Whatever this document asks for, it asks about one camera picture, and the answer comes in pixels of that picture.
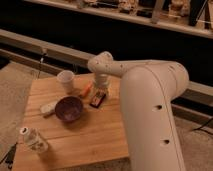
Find black object at floor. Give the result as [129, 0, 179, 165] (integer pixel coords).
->
[0, 144, 17, 170]

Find cluttered wooden shelf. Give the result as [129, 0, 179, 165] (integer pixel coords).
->
[25, 0, 213, 40]

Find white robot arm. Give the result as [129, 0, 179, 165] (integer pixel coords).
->
[87, 52, 189, 171]

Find wooden board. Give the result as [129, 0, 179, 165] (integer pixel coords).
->
[12, 77, 128, 171]

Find clear plastic bottle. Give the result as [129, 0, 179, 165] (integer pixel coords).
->
[20, 127, 48, 153]

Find dark purple bowl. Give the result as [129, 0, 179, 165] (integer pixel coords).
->
[55, 96, 83, 122]

